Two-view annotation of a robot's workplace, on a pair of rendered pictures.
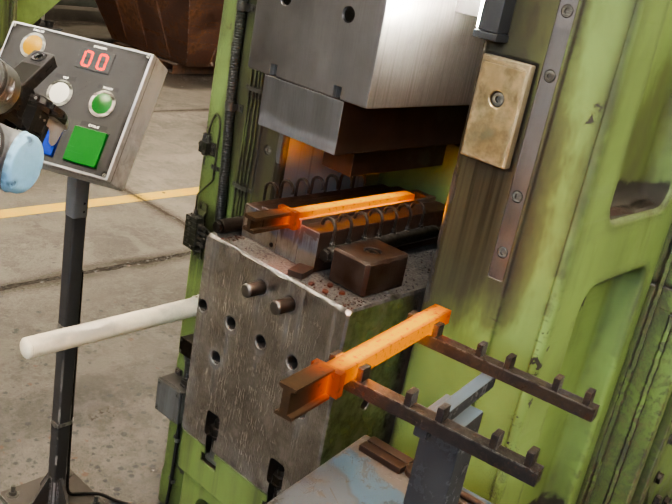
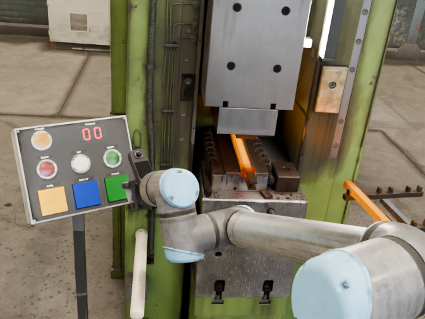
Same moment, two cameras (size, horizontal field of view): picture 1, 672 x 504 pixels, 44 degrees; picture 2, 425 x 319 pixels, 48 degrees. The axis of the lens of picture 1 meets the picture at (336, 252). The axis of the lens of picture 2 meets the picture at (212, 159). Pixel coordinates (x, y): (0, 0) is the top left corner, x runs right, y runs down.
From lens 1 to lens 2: 1.42 m
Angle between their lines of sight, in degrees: 43
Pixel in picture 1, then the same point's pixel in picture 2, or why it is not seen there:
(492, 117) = (331, 93)
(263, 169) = (180, 150)
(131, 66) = (117, 128)
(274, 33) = (224, 85)
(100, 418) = not seen: outside the picture
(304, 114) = (252, 121)
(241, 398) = (240, 264)
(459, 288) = (315, 166)
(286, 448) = (274, 272)
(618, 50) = (381, 54)
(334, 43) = (269, 83)
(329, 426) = not seen: hidden behind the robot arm
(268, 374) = not seen: hidden behind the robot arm
